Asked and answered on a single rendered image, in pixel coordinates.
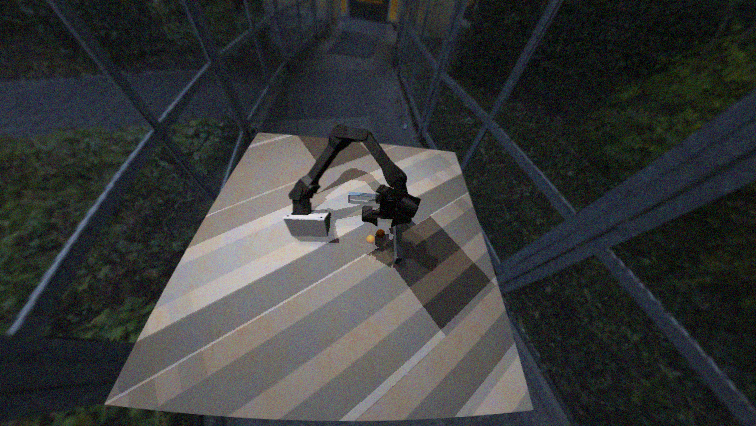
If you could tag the clear low corner walls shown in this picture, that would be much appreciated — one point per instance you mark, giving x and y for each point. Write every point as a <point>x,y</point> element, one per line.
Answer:
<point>371,201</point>

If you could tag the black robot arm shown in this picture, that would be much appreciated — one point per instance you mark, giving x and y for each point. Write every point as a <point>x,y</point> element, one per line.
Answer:
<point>340,137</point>

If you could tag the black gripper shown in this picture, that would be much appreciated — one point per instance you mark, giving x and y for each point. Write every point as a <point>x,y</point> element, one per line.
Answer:
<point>369,215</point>

